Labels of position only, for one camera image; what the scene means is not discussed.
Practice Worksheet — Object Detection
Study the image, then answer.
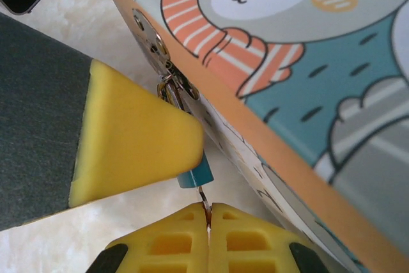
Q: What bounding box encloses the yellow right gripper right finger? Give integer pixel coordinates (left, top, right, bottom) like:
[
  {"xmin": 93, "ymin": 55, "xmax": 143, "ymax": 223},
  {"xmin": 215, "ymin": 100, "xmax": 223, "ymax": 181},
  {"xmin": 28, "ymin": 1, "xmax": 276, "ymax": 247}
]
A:
[{"xmin": 207, "ymin": 202, "xmax": 333, "ymax": 273}]

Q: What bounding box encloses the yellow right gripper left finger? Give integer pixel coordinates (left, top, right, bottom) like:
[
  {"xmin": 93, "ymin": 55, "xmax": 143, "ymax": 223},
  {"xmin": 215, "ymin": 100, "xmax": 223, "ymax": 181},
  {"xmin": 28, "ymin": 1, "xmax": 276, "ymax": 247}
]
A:
[{"xmin": 84, "ymin": 202, "xmax": 210, "ymax": 273}]

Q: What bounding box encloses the small silver key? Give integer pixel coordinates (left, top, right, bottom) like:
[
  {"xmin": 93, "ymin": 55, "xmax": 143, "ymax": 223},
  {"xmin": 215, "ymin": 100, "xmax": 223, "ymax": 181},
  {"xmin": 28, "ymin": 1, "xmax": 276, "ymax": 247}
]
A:
[{"xmin": 197, "ymin": 185, "xmax": 213, "ymax": 232}]

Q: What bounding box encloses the teal padlock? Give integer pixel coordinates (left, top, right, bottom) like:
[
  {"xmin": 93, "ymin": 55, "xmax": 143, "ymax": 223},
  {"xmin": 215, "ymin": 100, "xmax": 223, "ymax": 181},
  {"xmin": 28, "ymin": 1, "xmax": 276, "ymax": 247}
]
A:
[{"xmin": 156, "ymin": 74, "xmax": 214, "ymax": 189}]

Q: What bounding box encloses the silver tin box latch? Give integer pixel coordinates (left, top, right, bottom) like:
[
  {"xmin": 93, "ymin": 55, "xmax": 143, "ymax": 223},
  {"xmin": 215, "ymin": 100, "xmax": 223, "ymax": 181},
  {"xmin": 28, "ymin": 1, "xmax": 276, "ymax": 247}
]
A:
[{"xmin": 132, "ymin": 8, "xmax": 201, "ymax": 117}]

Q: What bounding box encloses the orange bear print tin box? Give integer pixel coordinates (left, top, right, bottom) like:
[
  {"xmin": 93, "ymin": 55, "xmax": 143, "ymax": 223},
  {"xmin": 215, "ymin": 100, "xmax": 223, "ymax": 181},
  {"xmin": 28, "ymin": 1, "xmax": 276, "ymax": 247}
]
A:
[{"xmin": 88, "ymin": 0, "xmax": 409, "ymax": 273}]

